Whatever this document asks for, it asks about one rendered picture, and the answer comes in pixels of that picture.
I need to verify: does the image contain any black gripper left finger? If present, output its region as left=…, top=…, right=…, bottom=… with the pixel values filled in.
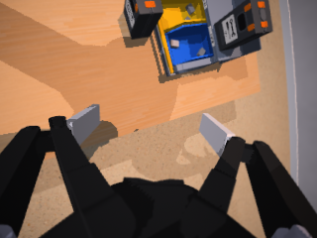
left=0, top=104, right=136, bottom=238

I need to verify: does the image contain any blue bin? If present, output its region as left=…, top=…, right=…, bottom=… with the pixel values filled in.
left=164, top=23, right=214, bottom=66

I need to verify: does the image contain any grey metal shelf rack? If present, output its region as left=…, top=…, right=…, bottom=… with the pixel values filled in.
left=155, top=0, right=262, bottom=77

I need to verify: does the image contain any yellow open bin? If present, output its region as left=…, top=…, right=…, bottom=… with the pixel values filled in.
left=160, top=0, right=207, bottom=33

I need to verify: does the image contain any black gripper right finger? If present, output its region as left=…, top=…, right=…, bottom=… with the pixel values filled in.
left=177, top=113, right=317, bottom=238

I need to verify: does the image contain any orange bar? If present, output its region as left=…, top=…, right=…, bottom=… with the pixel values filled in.
left=158, top=19, right=174, bottom=73

